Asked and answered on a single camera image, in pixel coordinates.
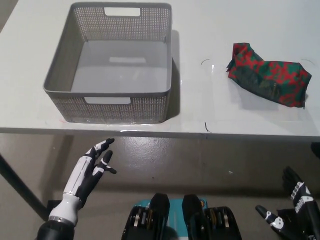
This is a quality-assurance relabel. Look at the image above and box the red green coffee bean bag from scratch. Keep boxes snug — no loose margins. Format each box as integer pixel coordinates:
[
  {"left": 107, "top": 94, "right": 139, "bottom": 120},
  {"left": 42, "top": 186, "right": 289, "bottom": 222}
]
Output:
[{"left": 225, "top": 42, "right": 313, "bottom": 110}]

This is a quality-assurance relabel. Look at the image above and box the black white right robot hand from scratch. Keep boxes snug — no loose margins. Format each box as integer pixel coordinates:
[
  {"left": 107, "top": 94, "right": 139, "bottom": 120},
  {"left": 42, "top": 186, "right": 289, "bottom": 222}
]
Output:
[{"left": 254, "top": 166, "right": 320, "bottom": 240}]

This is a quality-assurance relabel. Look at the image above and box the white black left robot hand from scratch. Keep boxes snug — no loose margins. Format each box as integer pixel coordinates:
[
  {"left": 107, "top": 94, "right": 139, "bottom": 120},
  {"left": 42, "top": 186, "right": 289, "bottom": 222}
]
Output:
[{"left": 48, "top": 137, "right": 118, "bottom": 225}]

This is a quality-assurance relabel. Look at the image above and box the grey perforated plastic basket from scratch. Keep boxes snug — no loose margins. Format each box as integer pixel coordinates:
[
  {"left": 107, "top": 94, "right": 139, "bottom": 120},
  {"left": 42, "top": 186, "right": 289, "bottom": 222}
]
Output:
[{"left": 42, "top": 2, "right": 173, "bottom": 125}]

